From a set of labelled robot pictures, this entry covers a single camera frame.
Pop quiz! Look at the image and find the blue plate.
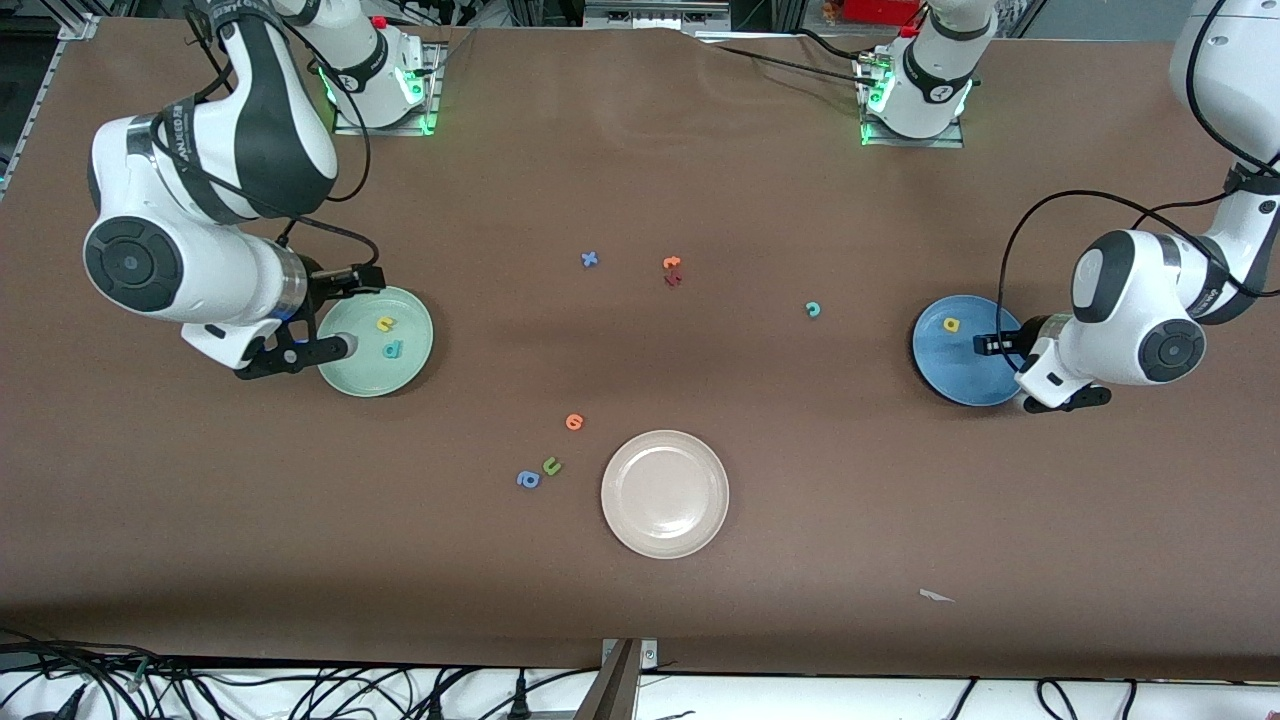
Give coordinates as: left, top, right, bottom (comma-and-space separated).
912, 294, 1032, 407

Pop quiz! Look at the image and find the pale green plate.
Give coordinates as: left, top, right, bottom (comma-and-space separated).
316, 286, 435, 399

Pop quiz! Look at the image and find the brown table cover sheet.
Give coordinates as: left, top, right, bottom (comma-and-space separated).
0, 17, 1280, 681

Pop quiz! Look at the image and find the red box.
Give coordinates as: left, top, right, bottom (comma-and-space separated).
843, 0, 926, 26

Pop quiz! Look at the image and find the beige plate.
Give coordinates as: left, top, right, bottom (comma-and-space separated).
601, 430, 730, 560

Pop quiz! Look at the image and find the grey metal box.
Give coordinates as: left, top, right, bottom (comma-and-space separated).
583, 0, 733, 33

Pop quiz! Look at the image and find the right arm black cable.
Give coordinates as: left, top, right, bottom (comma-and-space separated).
185, 8, 385, 276

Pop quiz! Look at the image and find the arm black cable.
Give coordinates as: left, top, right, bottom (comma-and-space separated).
996, 0, 1280, 341
185, 8, 385, 276

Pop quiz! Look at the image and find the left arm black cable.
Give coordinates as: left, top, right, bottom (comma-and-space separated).
996, 0, 1280, 341

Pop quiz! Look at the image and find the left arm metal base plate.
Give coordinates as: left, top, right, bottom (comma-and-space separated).
855, 50, 966, 149

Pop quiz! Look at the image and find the aluminium side rail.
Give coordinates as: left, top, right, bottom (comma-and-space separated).
0, 40, 63, 201

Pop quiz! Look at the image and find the thin black cable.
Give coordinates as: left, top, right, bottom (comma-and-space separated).
700, 38, 866, 83
798, 28, 873, 63

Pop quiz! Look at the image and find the thick black floor cable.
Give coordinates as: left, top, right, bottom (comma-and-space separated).
0, 628, 151, 720

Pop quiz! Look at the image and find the grey metal frame post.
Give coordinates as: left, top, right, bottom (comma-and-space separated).
573, 637, 661, 720

